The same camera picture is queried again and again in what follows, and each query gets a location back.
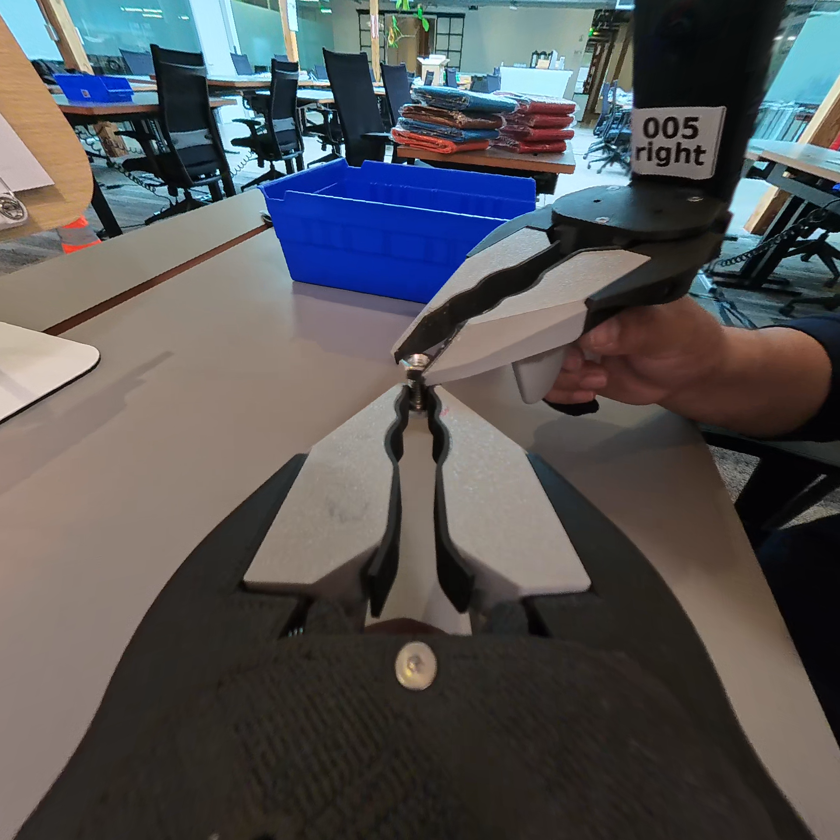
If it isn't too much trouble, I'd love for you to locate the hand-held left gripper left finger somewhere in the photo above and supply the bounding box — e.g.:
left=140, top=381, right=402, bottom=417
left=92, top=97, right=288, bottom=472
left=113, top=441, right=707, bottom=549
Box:
left=241, top=385, right=404, bottom=634

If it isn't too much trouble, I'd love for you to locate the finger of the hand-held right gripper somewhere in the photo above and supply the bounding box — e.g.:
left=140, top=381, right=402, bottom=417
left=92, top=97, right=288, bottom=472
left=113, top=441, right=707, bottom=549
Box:
left=392, top=225, right=560, bottom=366
left=422, top=251, right=652, bottom=386

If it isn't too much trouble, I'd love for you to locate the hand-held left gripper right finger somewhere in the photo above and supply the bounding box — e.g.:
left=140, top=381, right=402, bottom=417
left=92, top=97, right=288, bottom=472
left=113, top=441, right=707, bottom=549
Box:
left=428, top=386, right=593, bottom=614

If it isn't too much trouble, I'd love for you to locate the person's right hand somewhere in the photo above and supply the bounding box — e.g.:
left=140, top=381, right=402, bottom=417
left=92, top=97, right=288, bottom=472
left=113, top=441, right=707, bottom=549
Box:
left=545, top=295, right=744, bottom=434

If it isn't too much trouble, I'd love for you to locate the wooden top desk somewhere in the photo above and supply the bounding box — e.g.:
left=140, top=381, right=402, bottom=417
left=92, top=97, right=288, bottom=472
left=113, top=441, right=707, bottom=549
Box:
left=745, top=139, right=840, bottom=290
left=395, top=143, right=578, bottom=177
left=51, top=92, right=238, bottom=217

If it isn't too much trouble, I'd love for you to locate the stack of folded cloth packets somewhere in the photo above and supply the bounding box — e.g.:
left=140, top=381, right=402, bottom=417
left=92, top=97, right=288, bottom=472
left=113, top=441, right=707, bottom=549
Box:
left=391, top=84, right=578, bottom=156

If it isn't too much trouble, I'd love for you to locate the white counter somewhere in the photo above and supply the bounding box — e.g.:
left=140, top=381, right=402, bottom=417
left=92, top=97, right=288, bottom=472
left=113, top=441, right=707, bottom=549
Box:
left=497, top=62, right=571, bottom=101

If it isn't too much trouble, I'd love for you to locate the green potted plant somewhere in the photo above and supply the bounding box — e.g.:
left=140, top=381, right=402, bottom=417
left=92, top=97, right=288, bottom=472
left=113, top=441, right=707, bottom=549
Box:
left=386, top=0, right=434, bottom=50

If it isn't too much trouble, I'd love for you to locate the black mesh office chair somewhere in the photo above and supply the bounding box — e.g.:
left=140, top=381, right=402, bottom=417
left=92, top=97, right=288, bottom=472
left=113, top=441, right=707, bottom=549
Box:
left=701, top=423, right=840, bottom=546

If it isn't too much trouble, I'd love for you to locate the orange traffic cone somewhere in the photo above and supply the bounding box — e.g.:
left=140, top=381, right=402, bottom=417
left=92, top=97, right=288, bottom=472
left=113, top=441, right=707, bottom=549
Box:
left=54, top=215, right=104, bottom=255

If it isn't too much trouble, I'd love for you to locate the small blue plastic bin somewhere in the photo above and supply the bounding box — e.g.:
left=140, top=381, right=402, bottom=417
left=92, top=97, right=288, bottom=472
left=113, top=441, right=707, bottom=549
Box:
left=52, top=72, right=137, bottom=105

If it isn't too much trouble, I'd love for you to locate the wooden post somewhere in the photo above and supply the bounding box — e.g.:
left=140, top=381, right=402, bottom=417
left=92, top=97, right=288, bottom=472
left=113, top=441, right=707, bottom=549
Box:
left=747, top=98, right=840, bottom=237

